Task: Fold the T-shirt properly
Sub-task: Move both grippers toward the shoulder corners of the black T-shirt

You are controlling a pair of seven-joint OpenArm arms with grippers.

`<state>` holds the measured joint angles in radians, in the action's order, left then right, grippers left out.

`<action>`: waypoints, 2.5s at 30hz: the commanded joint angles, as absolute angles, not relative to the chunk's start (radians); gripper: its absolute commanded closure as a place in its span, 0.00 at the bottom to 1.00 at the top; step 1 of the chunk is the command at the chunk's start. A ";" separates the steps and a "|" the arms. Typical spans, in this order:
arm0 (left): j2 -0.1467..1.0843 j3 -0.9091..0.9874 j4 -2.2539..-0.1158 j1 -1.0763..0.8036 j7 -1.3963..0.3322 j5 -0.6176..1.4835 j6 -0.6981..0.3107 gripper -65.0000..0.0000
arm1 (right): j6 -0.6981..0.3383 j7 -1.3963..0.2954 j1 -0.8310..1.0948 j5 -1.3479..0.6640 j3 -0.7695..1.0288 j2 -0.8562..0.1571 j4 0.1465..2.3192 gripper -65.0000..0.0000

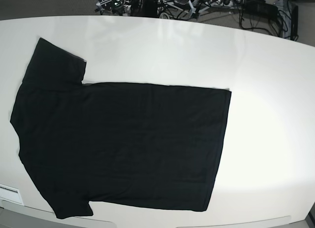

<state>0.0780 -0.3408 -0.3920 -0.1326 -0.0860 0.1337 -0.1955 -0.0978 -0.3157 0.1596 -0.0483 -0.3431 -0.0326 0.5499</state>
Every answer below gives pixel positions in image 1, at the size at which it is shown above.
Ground black T-shirt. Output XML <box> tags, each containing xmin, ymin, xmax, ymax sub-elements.
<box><xmin>10</xmin><ymin>38</ymin><xmax>231</xmax><ymax>219</ymax></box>

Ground black equipment box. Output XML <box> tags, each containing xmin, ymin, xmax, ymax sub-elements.
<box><xmin>244</xmin><ymin>1</ymin><xmax>278</xmax><ymax>20</ymax></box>

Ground white label plate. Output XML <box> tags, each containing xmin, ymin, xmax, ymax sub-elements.
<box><xmin>0</xmin><ymin>184</ymin><xmax>24</xmax><ymax>206</ymax></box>

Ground black floor cables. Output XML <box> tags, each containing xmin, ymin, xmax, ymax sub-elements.
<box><xmin>157</xmin><ymin>0</ymin><xmax>197</xmax><ymax>20</ymax></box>

